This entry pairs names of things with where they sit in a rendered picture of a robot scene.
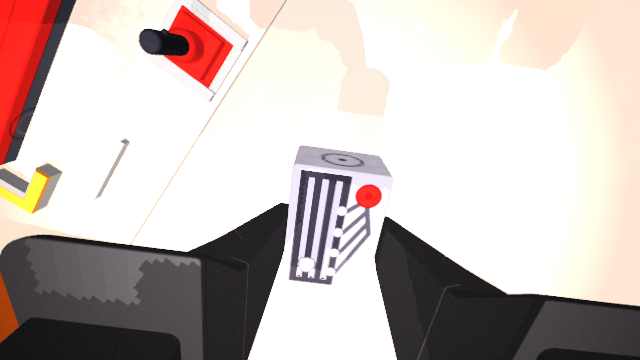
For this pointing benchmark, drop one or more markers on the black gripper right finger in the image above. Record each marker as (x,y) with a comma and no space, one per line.
(438,310)

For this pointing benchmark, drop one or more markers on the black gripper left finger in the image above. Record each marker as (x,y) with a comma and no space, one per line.
(212,298)

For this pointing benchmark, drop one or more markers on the white box with black stripes and red dot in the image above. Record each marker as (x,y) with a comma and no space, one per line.
(337,205)

